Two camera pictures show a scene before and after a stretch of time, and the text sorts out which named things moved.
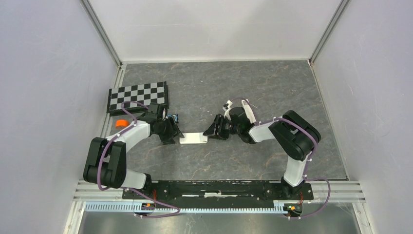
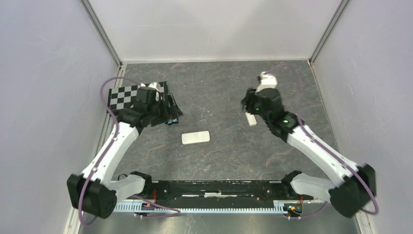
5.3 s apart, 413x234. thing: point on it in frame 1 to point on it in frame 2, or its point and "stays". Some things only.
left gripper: (174, 131) to (165, 116)
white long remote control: (248, 110) stays
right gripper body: (225, 126) to (252, 104)
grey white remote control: (194, 138) stays
